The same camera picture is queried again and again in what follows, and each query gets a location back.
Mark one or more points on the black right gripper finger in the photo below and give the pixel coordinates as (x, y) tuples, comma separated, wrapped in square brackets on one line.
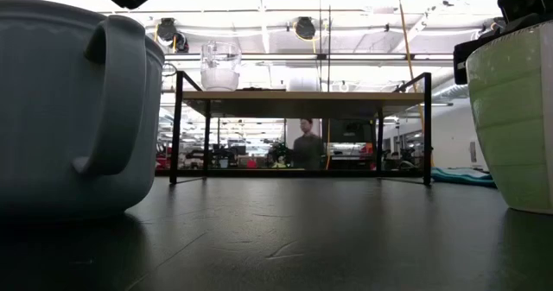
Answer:
[(460, 66)]

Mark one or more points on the black computer case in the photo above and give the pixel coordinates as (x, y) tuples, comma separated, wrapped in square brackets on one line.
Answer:
[(350, 135)]

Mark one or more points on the blue-grey mug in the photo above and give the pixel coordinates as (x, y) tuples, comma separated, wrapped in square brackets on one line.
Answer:
[(52, 109)]

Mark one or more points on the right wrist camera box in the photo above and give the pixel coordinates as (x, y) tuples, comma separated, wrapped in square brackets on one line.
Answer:
[(523, 1)]

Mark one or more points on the blue packet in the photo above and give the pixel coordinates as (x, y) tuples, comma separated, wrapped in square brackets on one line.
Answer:
[(462, 176)]

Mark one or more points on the wooden shelf with black legs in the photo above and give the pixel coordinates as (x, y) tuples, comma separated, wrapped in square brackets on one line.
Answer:
[(302, 103)]

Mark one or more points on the person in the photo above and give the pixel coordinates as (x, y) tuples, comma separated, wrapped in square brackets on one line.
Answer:
[(307, 148)]

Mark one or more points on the green ribbed mug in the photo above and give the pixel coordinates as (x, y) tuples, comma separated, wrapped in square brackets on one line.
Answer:
[(510, 131)]

